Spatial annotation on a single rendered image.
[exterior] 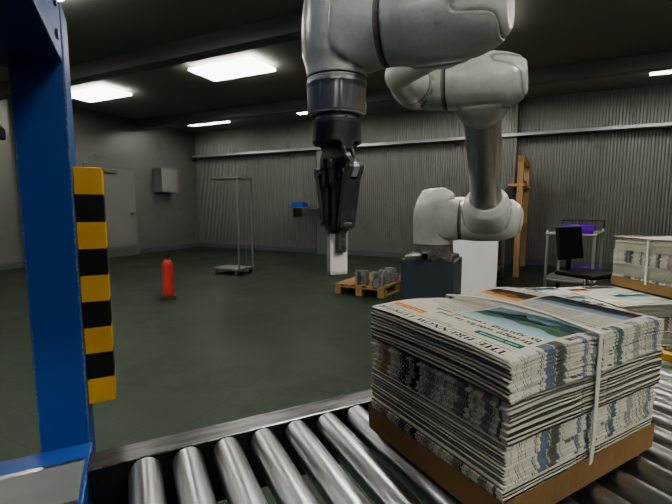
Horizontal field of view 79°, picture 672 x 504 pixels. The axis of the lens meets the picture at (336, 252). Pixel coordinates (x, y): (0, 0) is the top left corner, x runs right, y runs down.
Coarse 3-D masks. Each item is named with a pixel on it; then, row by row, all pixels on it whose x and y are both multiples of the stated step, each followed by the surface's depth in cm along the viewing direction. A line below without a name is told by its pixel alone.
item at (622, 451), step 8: (640, 432) 65; (648, 432) 67; (624, 440) 63; (632, 440) 64; (640, 440) 66; (648, 440) 67; (608, 448) 61; (616, 448) 62; (624, 448) 63; (632, 448) 65; (640, 448) 66; (648, 448) 68; (608, 456) 61; (616, 456) 62; (624, 456) 64; (632, 456) 65; (608, 464) 61; (616, 464) 63; (600, 472) 60
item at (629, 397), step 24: (504, 288) 86; (552, 312) 68; (576, 312) 68; (600, 312) 67; (624, 312) 68; (624, 336) 60; (648, 336) 63; (624, 360) 60; (648, 360) 64; (624, 384) 62; (648, 384) 65; (624, 408) 63; (648, 408) 67; (600, 432) 60; (624, 432) 63
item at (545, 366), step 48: (384, 336) 69; (432, 336) 58; (480, 336) 55; (528, 336) 55; (576, 336) 55; (384, 384) 70; (432, 384) 60; (480, 384) 51; (528, 384) 49; (576, 384) 55; (432, 432) 60; (480, 432) 53; (528, 432) 51; (576, 432) 57; (480, 480) 53; (528, 480) 52
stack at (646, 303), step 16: (528, 288) 188; (544, 288) 188; (560, 288) 190; (576, 288) 189; (592, 288) 189; (608, 288) 188; (624, 288) 190; (608, 304) 159; (624, 304) 158; (640, 304) 158; (656, 304) 158
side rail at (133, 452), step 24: (288, 408) 82; (312, 408) 82; (336, 408) 82; (192, 432) 74; (216, 432) 74; (240, 432) 74; (96, 456) 67; (120, 456) 67; (144, 456) 67; (168, 456) 68; (96, 480) 64; (120, 480) 65; (168, 480) 69; (216, 480) 72; (264, 480) 77
